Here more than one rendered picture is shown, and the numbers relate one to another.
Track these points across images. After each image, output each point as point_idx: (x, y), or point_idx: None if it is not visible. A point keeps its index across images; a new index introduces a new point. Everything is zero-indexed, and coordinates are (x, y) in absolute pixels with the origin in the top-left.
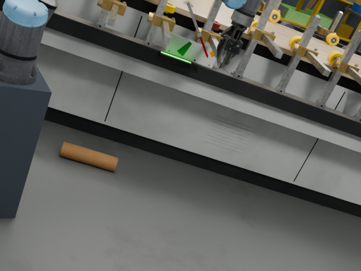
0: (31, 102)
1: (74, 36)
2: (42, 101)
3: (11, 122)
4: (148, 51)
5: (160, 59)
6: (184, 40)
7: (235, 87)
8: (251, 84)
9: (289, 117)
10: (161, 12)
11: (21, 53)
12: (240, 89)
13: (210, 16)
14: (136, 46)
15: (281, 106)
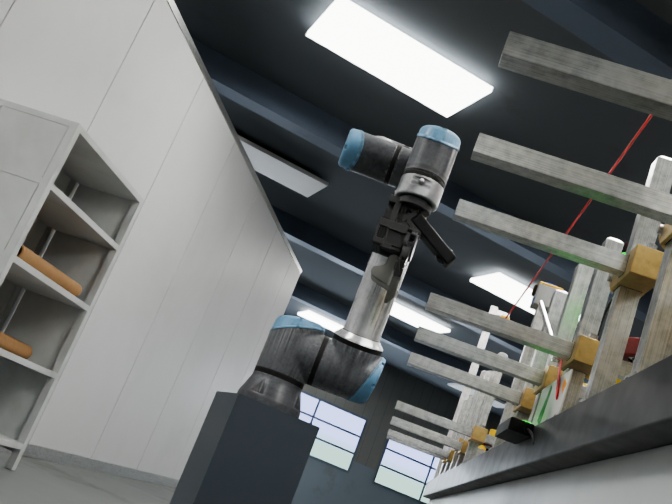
0: (225, 410)
1: (481, 476)
2: (230, 407)
3: (207, 441)
4: (511, 446)
5: (514, 452)
6: (548, 389)
7: (559, 437)
8: (578, 404)
9: (651, 478)
10: (548, 362)
11: (258, 361)
12: (563, 435)
13: (582, 311)
14: (507, 446)
15: (607, 426)
